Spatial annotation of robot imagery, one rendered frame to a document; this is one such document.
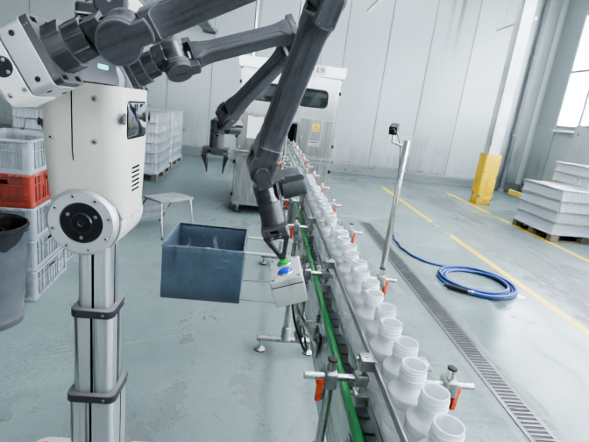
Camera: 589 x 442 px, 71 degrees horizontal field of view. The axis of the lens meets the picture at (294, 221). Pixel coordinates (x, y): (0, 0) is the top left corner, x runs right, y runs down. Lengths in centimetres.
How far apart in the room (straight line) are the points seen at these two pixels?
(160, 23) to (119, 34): 7
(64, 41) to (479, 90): 1203
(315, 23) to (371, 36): 1084
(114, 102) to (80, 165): 16
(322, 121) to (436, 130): 670
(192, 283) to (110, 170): 77
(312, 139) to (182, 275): 433
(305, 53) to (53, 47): 45
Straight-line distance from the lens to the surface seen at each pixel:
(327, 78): 581
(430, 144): 1211
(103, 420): 137
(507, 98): 992
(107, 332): 122
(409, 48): 1190
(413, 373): 64
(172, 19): 83
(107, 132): 99
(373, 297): 84
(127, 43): 83
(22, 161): 315
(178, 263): 165
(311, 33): 86
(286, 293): 100
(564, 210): 762
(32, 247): 328
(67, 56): 86
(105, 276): 117
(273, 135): 92
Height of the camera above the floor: 149
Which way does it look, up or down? 15 degrees down
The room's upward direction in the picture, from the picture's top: 7 degrees clockwise
